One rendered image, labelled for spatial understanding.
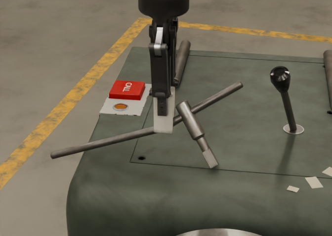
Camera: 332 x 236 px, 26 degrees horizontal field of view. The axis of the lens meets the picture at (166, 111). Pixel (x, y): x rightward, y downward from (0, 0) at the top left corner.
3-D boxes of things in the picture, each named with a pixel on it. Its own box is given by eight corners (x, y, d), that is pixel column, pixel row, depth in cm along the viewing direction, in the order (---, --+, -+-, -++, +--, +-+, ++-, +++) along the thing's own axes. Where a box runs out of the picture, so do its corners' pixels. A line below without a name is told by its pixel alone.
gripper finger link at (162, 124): (173, 92, 111) (172, 94, 111) (173, 131, 115) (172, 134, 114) (153, 90, 112) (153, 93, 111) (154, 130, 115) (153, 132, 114)
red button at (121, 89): (115, 88, 142) (115, 79, 141) (145, 90, 141) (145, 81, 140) (108, 102, 136) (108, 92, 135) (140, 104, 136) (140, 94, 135)
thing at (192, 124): (222, 163, 114) (187, 99, 116) (220, 163, 112) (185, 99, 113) (210, 169, 115) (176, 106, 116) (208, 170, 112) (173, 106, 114)
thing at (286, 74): (269, 88, 117) (270, 61, 115) (289, 89, 116) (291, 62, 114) (268, 99, 113) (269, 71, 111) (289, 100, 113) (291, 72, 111)
